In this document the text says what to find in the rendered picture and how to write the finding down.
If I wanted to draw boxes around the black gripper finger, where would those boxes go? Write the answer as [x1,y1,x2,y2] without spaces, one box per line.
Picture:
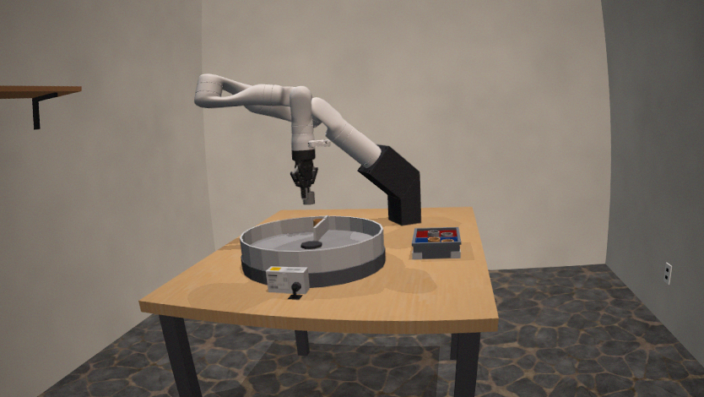
[290,166,308,200]
[307,166,318,193]

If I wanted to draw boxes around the grey round turntable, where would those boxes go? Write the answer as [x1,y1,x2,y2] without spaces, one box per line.
[240,215,386,300]

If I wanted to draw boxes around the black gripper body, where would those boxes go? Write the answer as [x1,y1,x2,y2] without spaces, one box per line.
[292,149,316,177]

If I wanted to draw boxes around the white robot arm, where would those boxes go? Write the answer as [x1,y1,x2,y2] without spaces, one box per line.
[194,73,381,168]

